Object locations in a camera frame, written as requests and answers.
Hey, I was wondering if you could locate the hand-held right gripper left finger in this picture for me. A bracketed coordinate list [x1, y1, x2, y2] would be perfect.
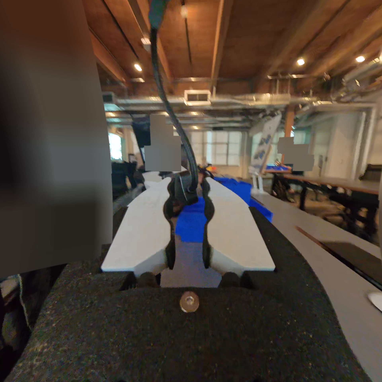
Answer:
[102, 179, 176, 277]

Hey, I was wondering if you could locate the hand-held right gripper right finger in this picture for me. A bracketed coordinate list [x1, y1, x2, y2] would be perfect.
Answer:
[202, 178, 276, 275]

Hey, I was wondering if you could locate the black usb hub cable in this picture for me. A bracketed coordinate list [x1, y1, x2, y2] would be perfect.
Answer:
[148, 0, 200, 203]

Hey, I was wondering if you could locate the black office chair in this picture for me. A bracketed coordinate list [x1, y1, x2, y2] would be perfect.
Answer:
[111, 157, 142, 199]

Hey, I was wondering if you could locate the printed roll-up banner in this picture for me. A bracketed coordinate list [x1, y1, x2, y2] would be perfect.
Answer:
[250, 112, 282, 175]

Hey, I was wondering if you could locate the wooden office desk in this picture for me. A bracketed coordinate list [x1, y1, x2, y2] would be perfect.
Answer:
[272, 170, 382, 230]

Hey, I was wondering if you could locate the wooden support column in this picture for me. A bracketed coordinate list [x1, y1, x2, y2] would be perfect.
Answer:
[283, 106, 296, 139]

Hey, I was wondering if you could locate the person's clothing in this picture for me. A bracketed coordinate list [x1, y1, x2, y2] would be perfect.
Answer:
[0, 268, 63, 364]

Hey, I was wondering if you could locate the white vent grille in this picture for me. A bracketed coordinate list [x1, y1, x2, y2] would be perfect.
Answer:
[184, 90, 212, 106]

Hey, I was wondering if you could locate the white document stand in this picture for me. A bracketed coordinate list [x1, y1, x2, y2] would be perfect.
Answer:
[367, 291, 382, 312]

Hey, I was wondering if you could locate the large metal ventilation duct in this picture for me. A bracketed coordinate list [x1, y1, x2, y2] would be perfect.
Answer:
[105, 90, 382, 117]

